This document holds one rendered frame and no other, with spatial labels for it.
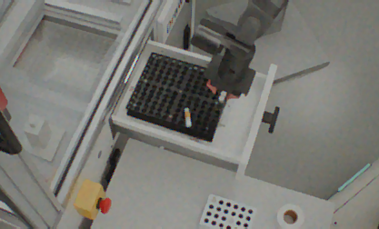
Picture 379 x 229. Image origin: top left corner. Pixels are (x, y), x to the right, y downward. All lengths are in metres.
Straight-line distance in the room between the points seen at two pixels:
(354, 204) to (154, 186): 0.87
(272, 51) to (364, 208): 0.94
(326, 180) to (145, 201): 1.11
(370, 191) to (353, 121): 0.53
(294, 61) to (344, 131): 0.41
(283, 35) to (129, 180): 1.40
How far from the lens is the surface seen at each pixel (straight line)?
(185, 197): 1.29
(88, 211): 1.14
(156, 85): 1.26
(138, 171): 1.32
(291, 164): 2.20
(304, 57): 2.45
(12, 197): 0.83
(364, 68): 2.56
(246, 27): 0.97
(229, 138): 1.27
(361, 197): 1.92
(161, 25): 1.36
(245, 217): 1.25
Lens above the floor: 1.98
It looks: 62 degrees down
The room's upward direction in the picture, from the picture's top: 3 degrees clockwise
